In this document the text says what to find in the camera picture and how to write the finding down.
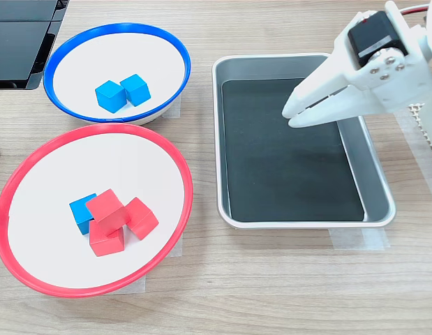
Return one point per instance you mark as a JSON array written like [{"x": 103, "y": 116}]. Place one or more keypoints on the clear tape strip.
[
  {"x": 139, "y": 284},
  {"x": 175, "y": 110},
  {"x": 416, "y": 150},
  {"x": 177, "y": 249},
  {"x": 358, "y": 240}
]

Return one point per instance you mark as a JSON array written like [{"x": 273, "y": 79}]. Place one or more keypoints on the steel tray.
[{"x": 376, "y": 181}]

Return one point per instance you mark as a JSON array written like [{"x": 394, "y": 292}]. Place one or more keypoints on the blue cube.
[
  {"x": 109, "y": 97},
  {"x": 79, "y": 213},
  {"x": 137, "y": 89}
]

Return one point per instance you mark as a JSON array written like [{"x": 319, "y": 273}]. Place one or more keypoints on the red-rimmed white plate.
[{"x": 44, "y": 227}]

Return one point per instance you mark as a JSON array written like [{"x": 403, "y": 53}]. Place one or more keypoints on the red cube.
[
  {"x": 144, "y": 218},
  {"x": 107, "y": 209},
  {"x": 105, "y": 244}
]

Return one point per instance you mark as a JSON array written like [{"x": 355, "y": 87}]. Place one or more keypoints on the black mat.
[{"x": 289, "y": 167}]

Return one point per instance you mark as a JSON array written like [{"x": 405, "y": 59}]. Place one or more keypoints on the blue-rimmed white plate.
[{"x": 79, "y": 63}]

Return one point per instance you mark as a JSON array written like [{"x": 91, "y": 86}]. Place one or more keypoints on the black electronic device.
[{"x": 16, "y": 49}]

